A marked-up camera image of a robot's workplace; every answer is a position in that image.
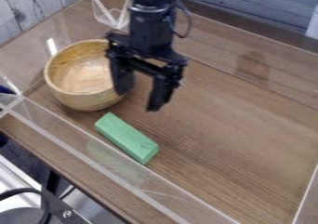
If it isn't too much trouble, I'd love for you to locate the brown wooden bowl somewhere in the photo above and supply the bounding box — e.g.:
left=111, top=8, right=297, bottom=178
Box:
left=44, top=39, right=123, bottom=112

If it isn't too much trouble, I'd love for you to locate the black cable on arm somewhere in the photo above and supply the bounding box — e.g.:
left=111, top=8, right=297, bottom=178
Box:
left=167, top=0, right=194, bottom=39

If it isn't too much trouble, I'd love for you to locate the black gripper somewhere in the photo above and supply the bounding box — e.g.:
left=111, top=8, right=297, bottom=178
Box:
left=106, top=4, right=188, bottom=112

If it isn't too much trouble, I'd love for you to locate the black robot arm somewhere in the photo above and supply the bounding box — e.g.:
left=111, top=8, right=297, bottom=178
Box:
left=106, top=0, right=188, bottom=112

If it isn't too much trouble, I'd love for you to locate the green rectangular block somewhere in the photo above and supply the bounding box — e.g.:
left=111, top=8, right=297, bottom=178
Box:
left=95, top=112, right=159, bottom=165

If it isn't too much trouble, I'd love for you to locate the clear acrylic front barrier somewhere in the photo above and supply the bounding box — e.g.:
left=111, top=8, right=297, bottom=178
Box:
left=0, top=75, right=239, bottom=224

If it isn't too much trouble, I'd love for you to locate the clear acrylic corner bracket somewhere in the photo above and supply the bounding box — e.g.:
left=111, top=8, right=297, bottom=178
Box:
left=91, top=0, right=132, bottom=30

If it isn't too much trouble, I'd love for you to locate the black floor cable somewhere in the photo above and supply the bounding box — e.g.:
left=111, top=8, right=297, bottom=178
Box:
left=0, top=188, right=53, bottom=224

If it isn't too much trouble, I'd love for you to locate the black table leg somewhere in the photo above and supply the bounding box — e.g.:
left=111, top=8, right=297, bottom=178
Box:
left=45, top=171, right=61, bottom=195

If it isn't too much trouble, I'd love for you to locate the black metal bracket with screw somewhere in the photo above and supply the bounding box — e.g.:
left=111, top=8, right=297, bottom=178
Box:
left=43, top=190, right=92, bottom=224

